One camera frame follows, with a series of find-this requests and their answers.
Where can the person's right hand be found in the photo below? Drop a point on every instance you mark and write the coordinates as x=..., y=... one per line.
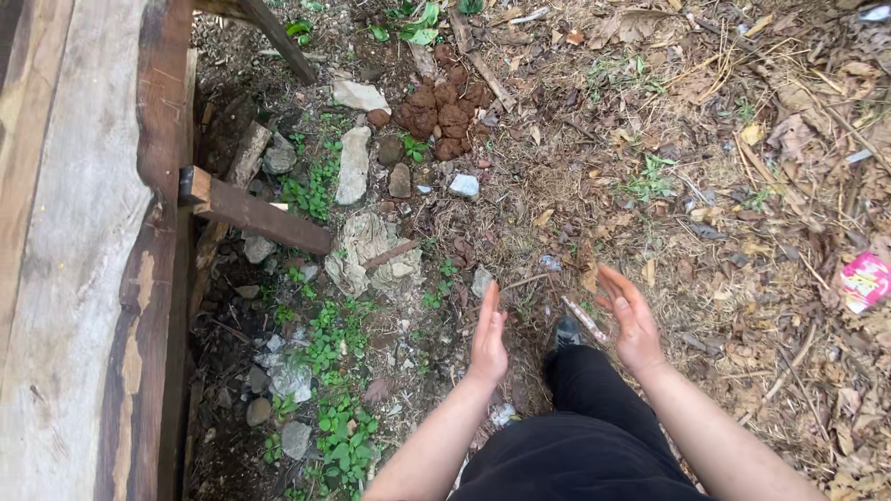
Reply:
x=635, y=334

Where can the person's left hand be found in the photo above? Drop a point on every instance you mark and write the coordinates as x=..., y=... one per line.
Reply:
x=488, y=348

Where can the dark wooden brace beam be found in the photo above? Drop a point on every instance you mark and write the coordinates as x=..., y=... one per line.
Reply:
x=257, y=214

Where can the weathered wooden bench plank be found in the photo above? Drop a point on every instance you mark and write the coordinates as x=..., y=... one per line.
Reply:
x=76, y=264

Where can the old wooden slat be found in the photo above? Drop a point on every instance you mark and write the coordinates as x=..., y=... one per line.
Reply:
x=480, y=62

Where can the pink plastic wrapper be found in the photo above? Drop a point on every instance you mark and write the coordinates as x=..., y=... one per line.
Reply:
x=865, y=282

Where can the small white stone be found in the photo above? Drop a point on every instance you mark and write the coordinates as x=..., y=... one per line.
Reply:
x=464, y=186

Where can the round reddish stone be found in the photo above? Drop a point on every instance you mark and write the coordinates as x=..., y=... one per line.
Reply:
x=378, y=118

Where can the grey blocky stone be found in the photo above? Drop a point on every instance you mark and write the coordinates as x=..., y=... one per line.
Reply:
x=296, y=440

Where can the flat white stone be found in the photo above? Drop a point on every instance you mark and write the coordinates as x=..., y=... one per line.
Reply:
x=358, y=95

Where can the brown-grey round stone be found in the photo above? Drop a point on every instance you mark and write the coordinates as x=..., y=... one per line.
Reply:
x=258, y=411

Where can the white plastic scrap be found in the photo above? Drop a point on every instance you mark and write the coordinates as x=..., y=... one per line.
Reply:
x=502, y=415

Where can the long pale stone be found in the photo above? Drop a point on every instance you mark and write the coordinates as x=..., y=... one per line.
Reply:
x=353, y=163

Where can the pale grey rubble stone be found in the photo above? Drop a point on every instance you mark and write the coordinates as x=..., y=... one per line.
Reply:
x=291, y=381

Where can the small brown stone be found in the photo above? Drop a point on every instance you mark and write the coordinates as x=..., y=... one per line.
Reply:
x=399, y=181

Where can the person's black trousers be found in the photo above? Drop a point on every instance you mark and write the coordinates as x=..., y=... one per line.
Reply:
x=592, y=445

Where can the dark wooden slanted beam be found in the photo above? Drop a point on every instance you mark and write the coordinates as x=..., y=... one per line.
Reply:
x=278, y=38

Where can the grey rounded stone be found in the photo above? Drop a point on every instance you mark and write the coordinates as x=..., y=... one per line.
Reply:
x=280, y=156

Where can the grey angular stone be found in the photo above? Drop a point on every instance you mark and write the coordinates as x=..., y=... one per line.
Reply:
x=258, y=248

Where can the small grey flat stone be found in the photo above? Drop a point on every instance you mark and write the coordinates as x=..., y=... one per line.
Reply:
x=482, y=282

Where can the person's dark shoe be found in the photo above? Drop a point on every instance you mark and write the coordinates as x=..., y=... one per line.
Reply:
x=568, y=332

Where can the rough wooden bench leg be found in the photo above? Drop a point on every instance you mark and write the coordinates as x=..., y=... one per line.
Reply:
x=245, y=156

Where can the short brown stick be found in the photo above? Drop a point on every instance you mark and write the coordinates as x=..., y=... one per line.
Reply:
x=388, y=255

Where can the crumpled dirty cloth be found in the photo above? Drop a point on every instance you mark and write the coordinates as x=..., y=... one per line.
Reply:
x=362, y=254

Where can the pale thin stick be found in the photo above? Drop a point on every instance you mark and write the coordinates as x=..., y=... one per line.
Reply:
x=583, y=319

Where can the dark round stone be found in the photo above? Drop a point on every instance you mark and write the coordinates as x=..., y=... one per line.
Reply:
x=390, y=150

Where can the patch of green weeds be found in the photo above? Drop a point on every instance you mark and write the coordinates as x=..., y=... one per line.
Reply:
x=341, y=431

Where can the pile of brown clods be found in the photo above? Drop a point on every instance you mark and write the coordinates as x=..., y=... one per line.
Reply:
x=438, y=111

